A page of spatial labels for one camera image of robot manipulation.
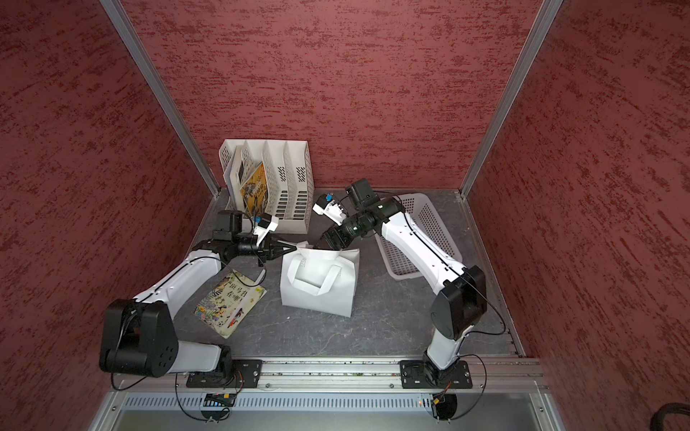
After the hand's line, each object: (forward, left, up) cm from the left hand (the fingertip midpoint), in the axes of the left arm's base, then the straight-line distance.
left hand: (293, 250), depth 77 cm
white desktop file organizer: (+43, +11, -12) cm, 46 cm away
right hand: (0, -9, +3) cm, 10 cm away
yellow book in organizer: (+28, +19, -4) cm, 34 cm away
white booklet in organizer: (+31, +24, +3) cm, 39 cm away
